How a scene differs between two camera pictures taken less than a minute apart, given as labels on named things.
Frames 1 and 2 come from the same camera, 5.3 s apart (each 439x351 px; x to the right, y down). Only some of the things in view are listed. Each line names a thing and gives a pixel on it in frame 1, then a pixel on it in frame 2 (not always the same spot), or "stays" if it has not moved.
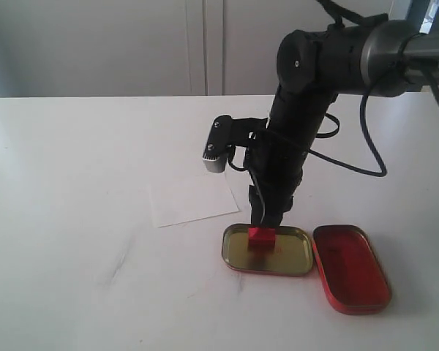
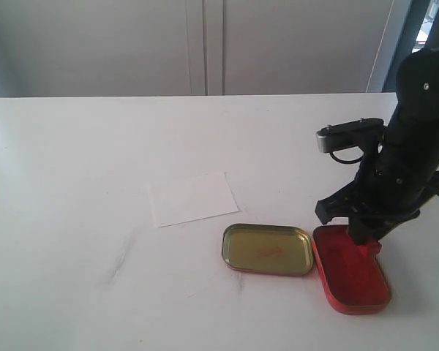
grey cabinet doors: [147, 48] stays
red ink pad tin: [353, 277] stays
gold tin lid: [292, 254] stays
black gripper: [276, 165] to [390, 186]
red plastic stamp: [261, 238] to [370, 248]
